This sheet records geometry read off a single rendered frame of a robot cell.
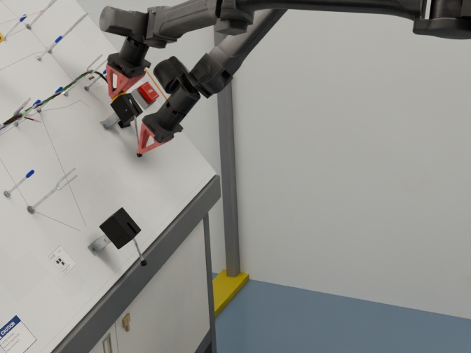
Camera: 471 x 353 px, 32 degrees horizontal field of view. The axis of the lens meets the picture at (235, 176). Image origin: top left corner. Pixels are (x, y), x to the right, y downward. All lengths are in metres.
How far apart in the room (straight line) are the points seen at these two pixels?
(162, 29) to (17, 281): 0.60
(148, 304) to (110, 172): 0.32
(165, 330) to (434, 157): 1.34
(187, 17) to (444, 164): 1.59
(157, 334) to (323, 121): 1.33
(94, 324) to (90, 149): 0.45
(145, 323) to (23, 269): 0.48
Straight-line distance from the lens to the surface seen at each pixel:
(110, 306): 1.66
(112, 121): 1.95
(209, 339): 2.40
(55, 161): 1.77
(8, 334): 1.46
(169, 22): 1.70
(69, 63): 2.03
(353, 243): 3.23
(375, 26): 2.93
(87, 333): 1.59
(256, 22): 1.84
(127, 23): 1.82
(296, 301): 3.31
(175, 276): 2.08
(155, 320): 1.99
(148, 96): 2.12
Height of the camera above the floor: 1.66
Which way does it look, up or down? 21 degrees down
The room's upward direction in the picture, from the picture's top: 3 degrees counter-clockwise
